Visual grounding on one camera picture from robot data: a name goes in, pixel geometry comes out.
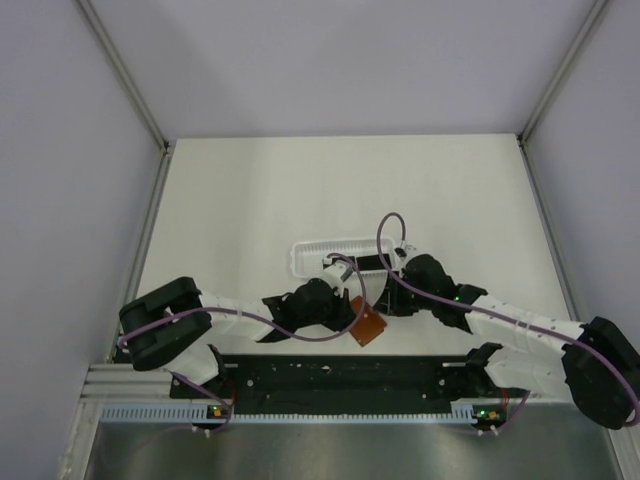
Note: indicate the right aluminium frame post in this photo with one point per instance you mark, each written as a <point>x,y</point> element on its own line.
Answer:
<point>588,28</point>

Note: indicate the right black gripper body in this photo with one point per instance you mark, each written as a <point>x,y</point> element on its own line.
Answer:
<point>404,302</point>

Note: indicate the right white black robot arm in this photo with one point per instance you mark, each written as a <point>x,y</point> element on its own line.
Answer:
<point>593,365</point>

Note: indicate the left aluminium frame post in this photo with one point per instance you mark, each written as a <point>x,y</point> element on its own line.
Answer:
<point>121,72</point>

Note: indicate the aluminium frame post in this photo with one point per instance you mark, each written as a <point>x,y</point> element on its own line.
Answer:
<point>121,72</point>
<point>588,28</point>

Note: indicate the aluminium frame rail front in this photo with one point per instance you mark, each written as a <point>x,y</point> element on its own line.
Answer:
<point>120,382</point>

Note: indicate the brown leather card holder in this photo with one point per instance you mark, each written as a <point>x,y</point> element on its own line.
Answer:
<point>370,325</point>

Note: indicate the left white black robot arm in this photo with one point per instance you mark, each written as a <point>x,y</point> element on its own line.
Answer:
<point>174,327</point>

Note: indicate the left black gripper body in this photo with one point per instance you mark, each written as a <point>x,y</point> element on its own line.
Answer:
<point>331,315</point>

